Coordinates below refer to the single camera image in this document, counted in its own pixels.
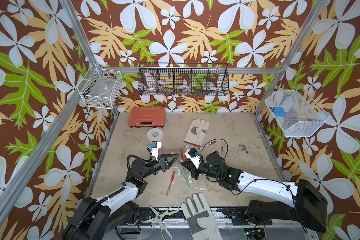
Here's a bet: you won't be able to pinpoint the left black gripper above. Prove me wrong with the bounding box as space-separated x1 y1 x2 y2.
140 152 177 181

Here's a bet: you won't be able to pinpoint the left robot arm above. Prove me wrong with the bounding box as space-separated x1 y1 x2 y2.
62 154 180 240

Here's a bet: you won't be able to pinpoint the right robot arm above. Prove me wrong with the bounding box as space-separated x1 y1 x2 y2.
182 148 328 233

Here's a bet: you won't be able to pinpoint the light green pen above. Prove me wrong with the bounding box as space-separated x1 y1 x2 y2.
181 168 191 188

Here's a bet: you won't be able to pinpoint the red gel pen left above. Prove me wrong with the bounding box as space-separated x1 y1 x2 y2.
166 170 177 196

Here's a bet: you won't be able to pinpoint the brown capped white marker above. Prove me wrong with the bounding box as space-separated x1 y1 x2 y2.
200 140 217 149

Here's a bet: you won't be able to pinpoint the beige work glove far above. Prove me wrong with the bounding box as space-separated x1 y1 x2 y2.
184 119 210 148

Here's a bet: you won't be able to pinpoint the beige work glove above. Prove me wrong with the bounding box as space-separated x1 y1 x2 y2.
184 119 210 148
181 193 223 240

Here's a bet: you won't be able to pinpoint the red plastic tool case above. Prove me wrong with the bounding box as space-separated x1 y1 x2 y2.
129 107 166 128

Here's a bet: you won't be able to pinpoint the beige work glove near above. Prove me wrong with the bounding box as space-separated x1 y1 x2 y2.
181 193 223 240

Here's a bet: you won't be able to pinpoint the white tape roll in basket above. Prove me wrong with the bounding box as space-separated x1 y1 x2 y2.
177 85 191 93

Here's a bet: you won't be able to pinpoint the blue object in basket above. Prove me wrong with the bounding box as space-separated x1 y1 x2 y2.
273 107 286 118

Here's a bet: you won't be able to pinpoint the white mesh basket right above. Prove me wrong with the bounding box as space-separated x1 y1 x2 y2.
265 90 330 138

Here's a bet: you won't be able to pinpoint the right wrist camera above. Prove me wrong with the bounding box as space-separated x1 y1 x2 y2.
185 148 202 169

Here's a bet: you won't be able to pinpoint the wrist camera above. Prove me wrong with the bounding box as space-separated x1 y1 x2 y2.
185 148 202 169
148 142 162 161

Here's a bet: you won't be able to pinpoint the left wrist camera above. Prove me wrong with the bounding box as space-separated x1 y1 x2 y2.
148 142 162 161

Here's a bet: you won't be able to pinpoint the white handled scissors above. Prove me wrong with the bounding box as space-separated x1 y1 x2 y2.
143 205 180 240

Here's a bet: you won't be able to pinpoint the black wire basket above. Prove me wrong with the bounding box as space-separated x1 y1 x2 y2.
137 63 230 96

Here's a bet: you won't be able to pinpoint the white wire basket left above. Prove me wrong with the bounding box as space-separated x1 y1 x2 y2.
78 68 123 109

